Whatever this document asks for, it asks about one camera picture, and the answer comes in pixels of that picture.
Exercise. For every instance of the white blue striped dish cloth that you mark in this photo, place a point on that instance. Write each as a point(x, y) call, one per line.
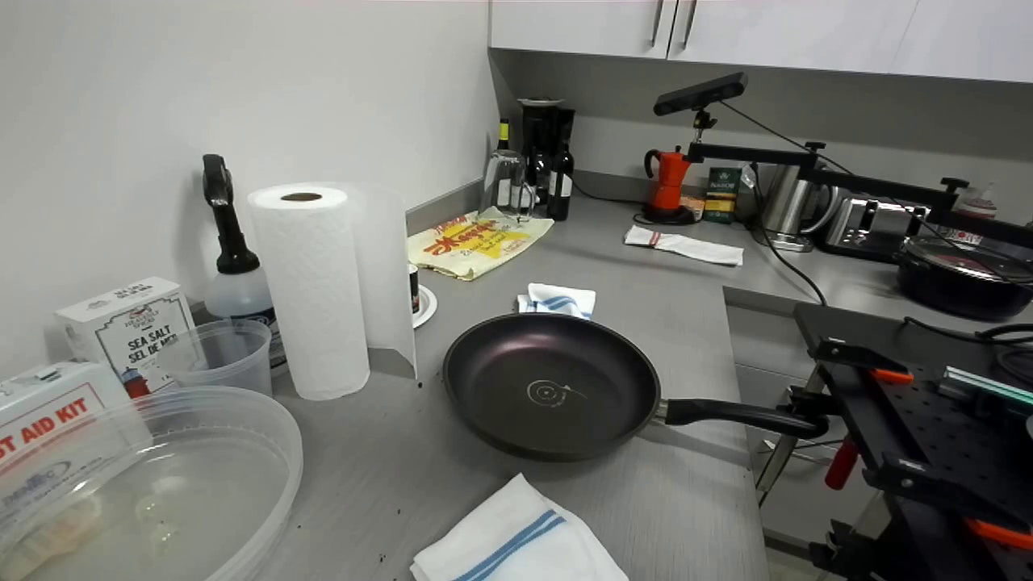
point(504, 537)
point(561, 298)

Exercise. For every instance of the black frying pan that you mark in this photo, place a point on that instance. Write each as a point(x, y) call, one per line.
point(537, 377)

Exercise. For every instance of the white folded cloth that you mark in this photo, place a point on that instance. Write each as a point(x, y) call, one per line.
point(690, 247)

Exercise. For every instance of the yellow printed plastic bag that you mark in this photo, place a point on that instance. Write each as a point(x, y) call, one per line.
point(474, 245)

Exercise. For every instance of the white round plate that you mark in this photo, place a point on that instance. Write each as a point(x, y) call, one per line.
point(428, 309)

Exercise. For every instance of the small condiment bottle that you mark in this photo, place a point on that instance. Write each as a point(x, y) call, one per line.
point(502, 172)

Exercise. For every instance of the black coffee maker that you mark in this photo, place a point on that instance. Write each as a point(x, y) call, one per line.
point(545, 141)

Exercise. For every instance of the red moka pot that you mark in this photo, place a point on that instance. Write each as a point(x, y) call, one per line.
point(666, 182)

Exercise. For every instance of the white paper towel roll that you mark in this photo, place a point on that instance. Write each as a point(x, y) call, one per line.
point(310, 293)

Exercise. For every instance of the green box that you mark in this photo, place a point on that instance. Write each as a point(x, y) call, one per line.
point(727, 195)

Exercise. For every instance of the stainless steel kettle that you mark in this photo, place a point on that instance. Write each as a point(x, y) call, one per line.
point(792, 205)

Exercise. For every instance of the small clear plastic container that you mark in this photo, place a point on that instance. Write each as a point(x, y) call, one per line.
point(236, 360)

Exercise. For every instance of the spray bottle with black nozzle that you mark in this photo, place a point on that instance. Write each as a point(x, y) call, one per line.
point(220, 215)

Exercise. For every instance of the large clear plastic bowl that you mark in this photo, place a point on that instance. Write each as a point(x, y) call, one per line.
point(214, 495)

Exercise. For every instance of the silver toaster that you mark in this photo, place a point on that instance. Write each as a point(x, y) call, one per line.
point(877, 222)

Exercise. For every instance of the white sea salt box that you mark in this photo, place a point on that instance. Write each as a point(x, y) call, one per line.
point(130, 335)

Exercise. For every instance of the black round griddle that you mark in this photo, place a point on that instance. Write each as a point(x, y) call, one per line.
point(964, 280)

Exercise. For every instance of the white first aid kit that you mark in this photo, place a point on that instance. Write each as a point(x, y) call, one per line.
point(54, 421)

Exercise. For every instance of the black stereo camera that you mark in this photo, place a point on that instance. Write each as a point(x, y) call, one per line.
point(700, 94)

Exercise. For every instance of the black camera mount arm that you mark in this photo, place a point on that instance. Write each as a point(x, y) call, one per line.
point(755, 153)

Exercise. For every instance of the white wall cabinet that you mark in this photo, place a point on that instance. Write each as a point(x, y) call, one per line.
point(584, 20)

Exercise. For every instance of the black robot mount table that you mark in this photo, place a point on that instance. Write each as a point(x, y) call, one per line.
point(947, 439)

